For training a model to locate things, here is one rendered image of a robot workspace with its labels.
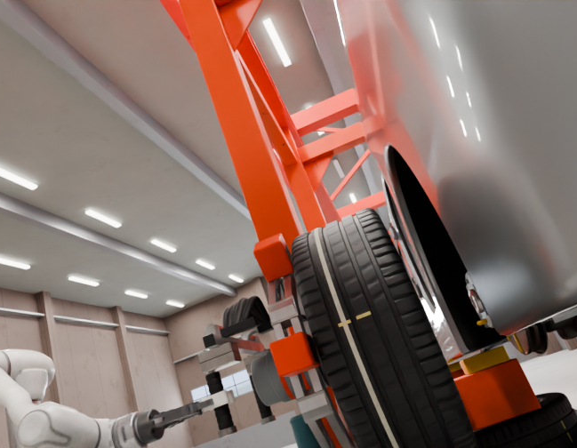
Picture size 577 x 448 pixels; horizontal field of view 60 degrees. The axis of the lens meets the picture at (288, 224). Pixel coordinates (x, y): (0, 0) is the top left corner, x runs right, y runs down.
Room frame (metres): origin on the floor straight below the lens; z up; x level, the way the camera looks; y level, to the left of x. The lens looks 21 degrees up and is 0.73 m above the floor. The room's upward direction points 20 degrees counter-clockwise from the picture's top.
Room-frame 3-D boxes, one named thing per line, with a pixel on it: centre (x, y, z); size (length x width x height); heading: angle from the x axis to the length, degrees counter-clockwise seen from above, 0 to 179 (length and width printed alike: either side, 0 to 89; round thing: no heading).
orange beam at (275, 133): (2.83, -0.09, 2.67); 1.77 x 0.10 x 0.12; 172
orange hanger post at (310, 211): (3.79, -0.19, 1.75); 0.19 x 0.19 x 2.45; 82
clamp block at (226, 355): (1.23, 0.27, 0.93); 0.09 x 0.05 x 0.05; 82
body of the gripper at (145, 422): (1.26, 0.46, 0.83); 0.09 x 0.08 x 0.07; 83
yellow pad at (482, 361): (1.81, -0.46, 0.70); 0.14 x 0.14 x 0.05; 82
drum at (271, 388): (1.38, 0.12, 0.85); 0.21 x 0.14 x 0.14; 82
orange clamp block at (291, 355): (1.06, 0.08, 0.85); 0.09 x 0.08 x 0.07; 172
